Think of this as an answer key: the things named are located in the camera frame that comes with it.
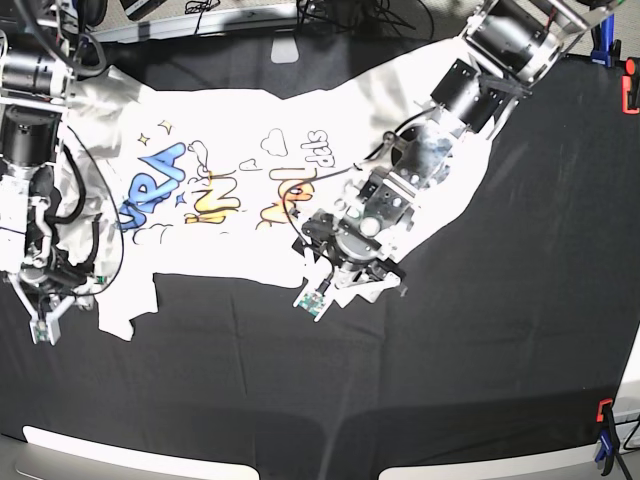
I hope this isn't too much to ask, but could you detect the white printed t-shirt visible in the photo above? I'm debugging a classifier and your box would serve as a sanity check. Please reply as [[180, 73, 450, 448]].
[[62, 39, 469, 341]]

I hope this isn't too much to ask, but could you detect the black table cloth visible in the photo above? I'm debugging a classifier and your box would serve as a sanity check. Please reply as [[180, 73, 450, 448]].
[[1, 37, 639, 479]]

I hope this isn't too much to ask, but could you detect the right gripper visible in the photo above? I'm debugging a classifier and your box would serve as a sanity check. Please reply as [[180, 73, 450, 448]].
[[7, 239, 105, 325]]

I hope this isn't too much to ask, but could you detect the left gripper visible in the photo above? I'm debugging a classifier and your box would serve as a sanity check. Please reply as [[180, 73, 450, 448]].
[[292, 210, 407, 305]]

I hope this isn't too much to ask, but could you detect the red clamp far right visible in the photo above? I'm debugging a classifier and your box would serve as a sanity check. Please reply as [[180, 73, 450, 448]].
[[621, 57, 639, 115]]

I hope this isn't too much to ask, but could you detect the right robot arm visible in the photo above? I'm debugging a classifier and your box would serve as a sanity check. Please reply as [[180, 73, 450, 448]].
[[1, 1, 107, 343]]

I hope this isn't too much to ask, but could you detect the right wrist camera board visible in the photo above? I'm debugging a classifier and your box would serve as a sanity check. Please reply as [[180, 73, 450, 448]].
[[29, 319, 61, 346]]

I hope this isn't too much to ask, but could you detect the grey tape patch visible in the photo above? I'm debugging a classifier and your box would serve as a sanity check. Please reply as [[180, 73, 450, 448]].
[[270, 37, 300, 65]]

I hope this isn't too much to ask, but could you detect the red blue clamp near right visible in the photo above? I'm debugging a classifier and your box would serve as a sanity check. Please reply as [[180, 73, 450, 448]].
[[595, 398, 620, 477]]

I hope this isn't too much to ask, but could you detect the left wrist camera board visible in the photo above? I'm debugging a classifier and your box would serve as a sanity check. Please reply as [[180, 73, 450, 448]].
[[293, 289, 330, 323]]

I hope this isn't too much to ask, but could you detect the blue clamp far right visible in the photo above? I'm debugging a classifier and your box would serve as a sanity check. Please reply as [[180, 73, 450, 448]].
[[589, 1, 623, 68]]

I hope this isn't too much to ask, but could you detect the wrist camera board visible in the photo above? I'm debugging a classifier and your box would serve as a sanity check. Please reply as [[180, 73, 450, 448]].
[[293, 289, 330, 323], [29, 319, 61, 346]]

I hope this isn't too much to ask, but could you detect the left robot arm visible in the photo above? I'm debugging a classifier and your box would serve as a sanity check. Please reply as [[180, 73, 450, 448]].
[[282, 1, 617, 318]]

